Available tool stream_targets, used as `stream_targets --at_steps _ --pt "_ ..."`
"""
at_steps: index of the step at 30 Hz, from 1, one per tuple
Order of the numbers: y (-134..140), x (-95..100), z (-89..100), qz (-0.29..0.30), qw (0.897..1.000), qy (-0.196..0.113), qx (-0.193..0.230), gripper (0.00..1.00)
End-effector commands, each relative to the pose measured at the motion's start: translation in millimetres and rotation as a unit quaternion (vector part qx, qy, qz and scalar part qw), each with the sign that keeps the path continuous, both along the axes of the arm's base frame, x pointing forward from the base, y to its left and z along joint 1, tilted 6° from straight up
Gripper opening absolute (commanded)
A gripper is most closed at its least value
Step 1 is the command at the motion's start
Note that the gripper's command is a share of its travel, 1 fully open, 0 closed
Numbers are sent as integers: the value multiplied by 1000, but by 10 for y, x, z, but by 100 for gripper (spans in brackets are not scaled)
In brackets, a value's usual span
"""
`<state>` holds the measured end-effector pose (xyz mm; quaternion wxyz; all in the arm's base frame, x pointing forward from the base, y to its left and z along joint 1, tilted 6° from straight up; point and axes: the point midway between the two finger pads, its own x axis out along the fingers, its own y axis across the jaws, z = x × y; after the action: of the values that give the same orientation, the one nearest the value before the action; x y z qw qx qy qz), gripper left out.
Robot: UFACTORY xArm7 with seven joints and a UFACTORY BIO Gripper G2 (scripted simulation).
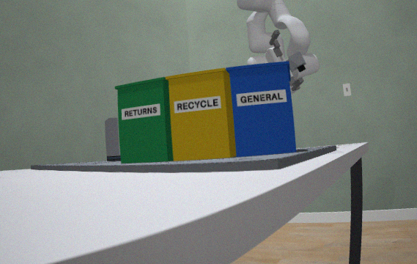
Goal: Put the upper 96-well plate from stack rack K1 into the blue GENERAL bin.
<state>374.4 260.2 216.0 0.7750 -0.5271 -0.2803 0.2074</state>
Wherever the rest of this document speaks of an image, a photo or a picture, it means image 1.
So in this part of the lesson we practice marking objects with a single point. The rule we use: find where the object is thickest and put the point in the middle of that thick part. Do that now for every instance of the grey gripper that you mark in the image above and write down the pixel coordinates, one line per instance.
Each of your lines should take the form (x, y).
(275, 55)

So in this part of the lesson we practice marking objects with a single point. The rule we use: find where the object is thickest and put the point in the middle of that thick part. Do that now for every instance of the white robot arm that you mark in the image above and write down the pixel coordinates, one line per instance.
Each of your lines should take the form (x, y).
(300, 62)

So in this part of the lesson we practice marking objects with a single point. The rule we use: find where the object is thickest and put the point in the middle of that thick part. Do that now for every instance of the green returns bin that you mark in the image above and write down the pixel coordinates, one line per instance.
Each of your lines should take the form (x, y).
(144, 121)

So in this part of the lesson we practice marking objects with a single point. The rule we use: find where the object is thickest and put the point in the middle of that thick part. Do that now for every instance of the yellow recycle bin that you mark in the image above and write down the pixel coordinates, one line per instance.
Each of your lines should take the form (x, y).
(202, 124)

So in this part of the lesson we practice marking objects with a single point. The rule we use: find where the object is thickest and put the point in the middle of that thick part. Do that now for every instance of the blue bin labelled general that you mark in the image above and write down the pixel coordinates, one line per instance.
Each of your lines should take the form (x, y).
(262, 109)

